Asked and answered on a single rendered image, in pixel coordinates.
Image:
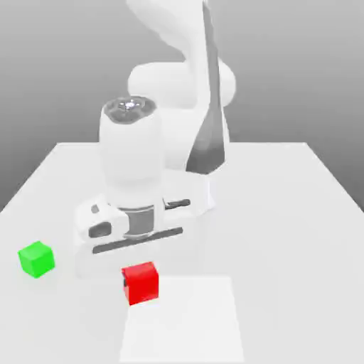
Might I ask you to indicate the small red cube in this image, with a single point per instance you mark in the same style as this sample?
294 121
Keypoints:
141 284

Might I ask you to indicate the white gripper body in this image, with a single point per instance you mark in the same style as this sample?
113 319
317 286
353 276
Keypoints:
142 254

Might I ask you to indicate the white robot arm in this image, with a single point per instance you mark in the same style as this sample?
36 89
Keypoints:
130 159

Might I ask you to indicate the small green cube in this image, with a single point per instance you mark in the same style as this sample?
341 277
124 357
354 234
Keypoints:
36 259

